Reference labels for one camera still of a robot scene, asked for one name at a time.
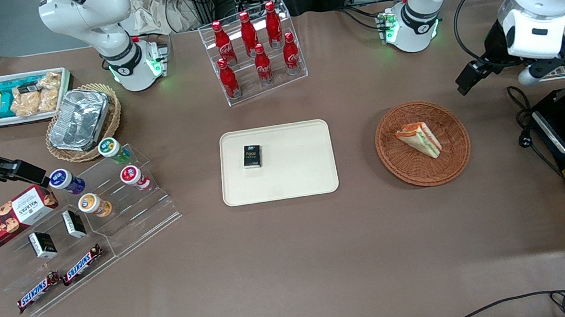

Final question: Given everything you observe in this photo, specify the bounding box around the triangular sandwich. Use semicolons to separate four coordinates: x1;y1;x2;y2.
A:
394;120;444;163

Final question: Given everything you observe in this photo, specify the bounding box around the oval tan wicker basket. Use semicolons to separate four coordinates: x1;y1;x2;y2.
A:
40;80;127;167

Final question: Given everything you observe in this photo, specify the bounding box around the round brown wicker basket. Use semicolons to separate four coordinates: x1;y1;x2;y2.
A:
371;96;476;192

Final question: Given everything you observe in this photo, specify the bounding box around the beige plastic tray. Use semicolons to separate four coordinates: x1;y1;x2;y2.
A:
216;118;342;208

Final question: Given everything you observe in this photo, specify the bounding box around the red Walkers cookie box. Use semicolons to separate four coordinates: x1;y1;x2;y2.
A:
0;182;64;257

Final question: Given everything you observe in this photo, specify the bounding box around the teal snack box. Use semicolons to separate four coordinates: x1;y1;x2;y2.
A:
0;75;46;95
0;92;17;119

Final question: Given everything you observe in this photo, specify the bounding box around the clear cracker bag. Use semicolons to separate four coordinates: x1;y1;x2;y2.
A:
35;71;66;114
9;88;43;119

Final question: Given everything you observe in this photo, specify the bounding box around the small black white box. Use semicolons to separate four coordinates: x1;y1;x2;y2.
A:
61;208;88;241
27;230;59;262

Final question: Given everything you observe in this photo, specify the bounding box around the purple lid snack cup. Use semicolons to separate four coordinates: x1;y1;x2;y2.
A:
47;166;87;198

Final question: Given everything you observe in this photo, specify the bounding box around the aluminium foil container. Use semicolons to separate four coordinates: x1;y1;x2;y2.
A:
43;85;115;156

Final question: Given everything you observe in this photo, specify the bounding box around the Snickers chocolate bar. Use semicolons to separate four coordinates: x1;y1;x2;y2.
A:
14;270;65;315
58;243;108;287

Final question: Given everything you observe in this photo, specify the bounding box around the orange lid snack cup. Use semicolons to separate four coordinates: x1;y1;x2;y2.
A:
76;190;114;221

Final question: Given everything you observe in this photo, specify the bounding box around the green lid snack cup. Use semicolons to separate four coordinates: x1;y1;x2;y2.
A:
96;135;133;167

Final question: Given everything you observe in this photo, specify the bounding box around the red lid snack cup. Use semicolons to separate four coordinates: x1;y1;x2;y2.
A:
119;163;152;193

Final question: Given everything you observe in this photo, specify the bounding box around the clear acrylic tiered stand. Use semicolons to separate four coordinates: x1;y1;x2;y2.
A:
0;137;192;317

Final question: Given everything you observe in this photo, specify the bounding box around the beige crumpled bag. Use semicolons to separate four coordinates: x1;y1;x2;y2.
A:
128;0;202;39

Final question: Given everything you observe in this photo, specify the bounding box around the red Coca-Cola bottle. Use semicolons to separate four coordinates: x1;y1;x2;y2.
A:
280;30;302;77
211;19;238;67
216;56;242;101
252;42;275;86
263;0;285;49
238;9;261;58

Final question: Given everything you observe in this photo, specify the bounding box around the clear acrylic bottle rack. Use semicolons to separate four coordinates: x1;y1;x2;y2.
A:
195;0;311;110

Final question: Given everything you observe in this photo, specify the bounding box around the small black Face box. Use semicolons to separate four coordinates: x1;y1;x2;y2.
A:
241;144;263;170

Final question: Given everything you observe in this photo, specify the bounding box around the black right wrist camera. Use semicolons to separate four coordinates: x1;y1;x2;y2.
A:
0;156;51;192

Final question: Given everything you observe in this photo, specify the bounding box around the black power cable with plug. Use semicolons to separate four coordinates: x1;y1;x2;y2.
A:
505;81;565;185

